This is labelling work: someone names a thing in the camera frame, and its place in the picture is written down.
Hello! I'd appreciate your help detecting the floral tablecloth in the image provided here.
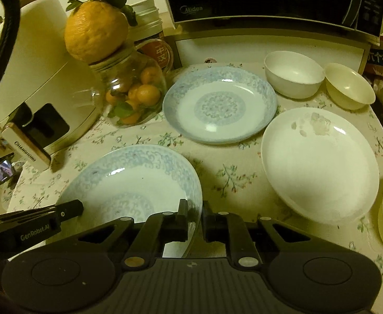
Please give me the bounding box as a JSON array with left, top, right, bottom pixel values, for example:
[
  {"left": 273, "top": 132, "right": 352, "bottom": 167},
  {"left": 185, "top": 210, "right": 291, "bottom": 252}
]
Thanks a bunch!
[{"left": 1, "top": 62, "right": 383, "bottom": 314}]

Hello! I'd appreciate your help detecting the blue patterned plate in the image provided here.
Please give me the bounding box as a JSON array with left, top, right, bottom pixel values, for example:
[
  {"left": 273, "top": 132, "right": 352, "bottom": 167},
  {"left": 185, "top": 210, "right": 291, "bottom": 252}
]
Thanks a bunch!
[
  {"left": 162, "top": 66, "right": 278, "bottom": 145},
  {"left": 48, "top": 145, "right": 203, "bottom": 257}
]

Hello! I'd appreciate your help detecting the tin can with red label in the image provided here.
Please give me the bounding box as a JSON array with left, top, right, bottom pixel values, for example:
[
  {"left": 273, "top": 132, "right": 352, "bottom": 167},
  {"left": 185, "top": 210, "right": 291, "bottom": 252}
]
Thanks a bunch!
[{"left": 129, "top": 0, "right": 174, "bottom": 74}]

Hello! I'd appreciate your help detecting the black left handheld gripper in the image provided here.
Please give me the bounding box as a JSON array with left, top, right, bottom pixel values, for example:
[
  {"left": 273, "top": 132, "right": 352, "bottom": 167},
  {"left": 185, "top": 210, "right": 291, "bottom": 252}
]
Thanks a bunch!
[{"left": 0, "top": 199, "right": 84, "bottom": 259}]

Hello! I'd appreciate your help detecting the white ceramic bowl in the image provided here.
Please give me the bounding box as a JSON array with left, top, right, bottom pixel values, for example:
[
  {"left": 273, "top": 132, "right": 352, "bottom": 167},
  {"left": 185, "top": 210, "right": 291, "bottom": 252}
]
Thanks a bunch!
[{"left": 264, "top": 51, "right": 325, "bottom": 99}]

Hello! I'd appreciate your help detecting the white floral plate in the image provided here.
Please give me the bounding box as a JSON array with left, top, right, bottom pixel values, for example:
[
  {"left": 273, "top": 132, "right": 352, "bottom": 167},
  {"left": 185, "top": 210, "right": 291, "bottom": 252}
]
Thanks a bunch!
[{"left": 261, "top": 107, "right": 380, "bottom": 225}]

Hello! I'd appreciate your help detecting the glass jar of kumquats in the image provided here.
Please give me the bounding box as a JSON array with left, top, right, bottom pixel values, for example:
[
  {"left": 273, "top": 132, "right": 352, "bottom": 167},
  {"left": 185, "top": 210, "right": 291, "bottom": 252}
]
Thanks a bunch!
[{"left": 90, "top": 38, "right": 174, "bottom": 128}]

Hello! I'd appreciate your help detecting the white microwave stand shelf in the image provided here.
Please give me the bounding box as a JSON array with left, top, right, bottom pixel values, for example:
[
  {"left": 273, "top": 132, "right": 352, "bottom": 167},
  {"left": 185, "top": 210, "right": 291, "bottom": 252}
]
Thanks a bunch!
[{"left": 165, "top": 29, "right": 371, "bottom": 72}]

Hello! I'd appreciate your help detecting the cream bowl by microwave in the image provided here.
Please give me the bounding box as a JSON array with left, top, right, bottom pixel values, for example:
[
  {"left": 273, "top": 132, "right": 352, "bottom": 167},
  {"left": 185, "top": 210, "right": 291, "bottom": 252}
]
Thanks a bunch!
[{"left": 324, "top": 63, "right": 376, "bottom": 111}]

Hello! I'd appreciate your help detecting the large yellow citrus fruit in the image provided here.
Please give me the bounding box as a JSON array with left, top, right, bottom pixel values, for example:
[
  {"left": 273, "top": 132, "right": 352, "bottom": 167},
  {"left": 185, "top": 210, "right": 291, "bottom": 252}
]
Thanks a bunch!
[{"left": 64, "top": 0, "right": 137, "bottom": 65}]

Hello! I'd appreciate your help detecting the black microwave oven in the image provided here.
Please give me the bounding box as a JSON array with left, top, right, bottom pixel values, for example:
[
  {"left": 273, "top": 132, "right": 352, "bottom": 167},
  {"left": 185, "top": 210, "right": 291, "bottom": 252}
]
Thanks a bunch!
[{"left": 158, "top": 0, "right": 383, "bottom": 45}]

